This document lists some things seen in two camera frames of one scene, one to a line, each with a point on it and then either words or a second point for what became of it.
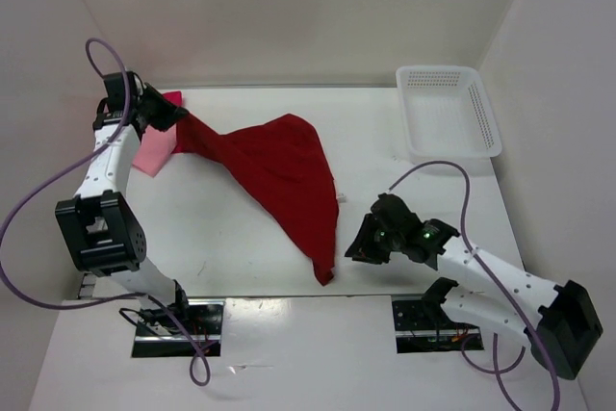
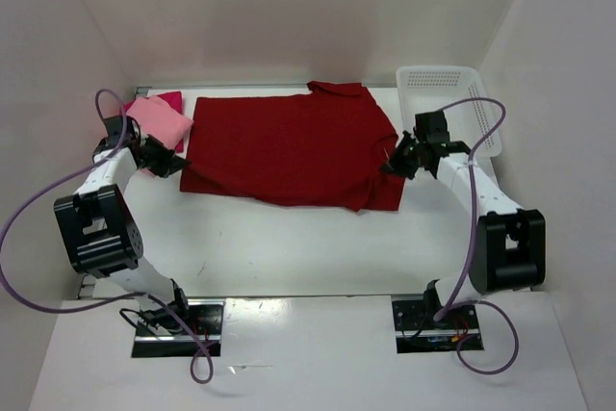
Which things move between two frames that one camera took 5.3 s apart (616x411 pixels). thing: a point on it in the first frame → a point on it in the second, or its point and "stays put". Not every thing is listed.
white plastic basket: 448,117 stays put
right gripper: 362,248 → 398,168
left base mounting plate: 204,320 stays put
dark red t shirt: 282,164 → 324,147
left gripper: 171,114 → 167,165
